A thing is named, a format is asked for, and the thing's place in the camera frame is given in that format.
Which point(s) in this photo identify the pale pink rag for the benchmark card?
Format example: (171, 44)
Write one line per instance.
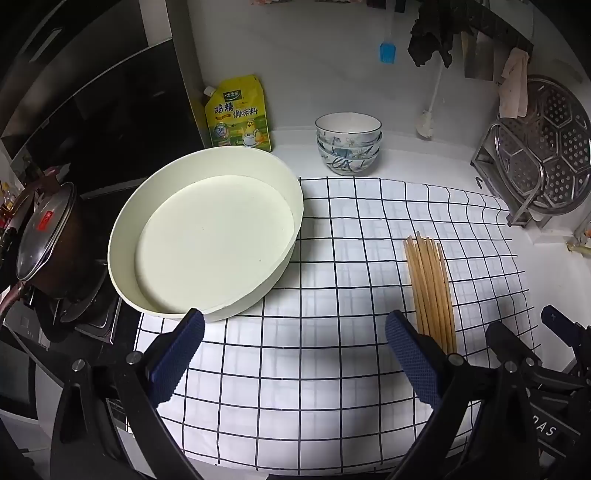
(512, 87)

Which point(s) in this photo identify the blue floral ceramic bowl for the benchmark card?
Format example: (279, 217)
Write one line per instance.
(348, 148)
(346, 165)
(348, 127)

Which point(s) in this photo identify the perforated steel steamer plate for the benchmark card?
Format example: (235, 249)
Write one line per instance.
(565, 138)
(515, 161)

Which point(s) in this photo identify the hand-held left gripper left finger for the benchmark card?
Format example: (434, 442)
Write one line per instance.
(178, 355)

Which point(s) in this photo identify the metal dish rack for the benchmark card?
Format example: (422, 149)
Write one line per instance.
(485, 159)

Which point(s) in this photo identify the black gas stove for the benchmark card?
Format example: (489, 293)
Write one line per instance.
(92, 318)

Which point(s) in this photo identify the steel cleaver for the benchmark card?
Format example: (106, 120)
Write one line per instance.
(480, 60)

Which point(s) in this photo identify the dark hanging cloth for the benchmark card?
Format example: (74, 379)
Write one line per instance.
(429, 41)

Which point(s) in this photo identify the yellow seasoning pouch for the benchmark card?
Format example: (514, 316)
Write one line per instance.
(238, 120)

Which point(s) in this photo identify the round white tray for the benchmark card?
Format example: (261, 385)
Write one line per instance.
(207, 240)

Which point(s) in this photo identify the blue silicone brush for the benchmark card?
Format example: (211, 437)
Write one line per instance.
(387, 53)

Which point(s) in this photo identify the dark cooking pot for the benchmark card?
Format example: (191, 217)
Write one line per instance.
(69, 258)

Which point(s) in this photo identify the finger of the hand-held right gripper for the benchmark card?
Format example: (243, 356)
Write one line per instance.
(508, 341)
(561, 323)

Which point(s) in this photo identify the white black-grid cloth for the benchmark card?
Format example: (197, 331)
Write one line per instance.
(323, 323)

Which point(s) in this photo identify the white bottle brush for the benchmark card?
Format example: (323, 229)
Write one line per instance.
(425, 124)

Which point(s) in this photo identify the black range hood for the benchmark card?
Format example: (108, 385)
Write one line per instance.
(115, 92)

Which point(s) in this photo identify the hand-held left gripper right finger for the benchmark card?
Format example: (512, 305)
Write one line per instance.
(411, 360)

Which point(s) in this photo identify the pile of wooden chopsticks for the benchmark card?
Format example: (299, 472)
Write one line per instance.
(427, 286)

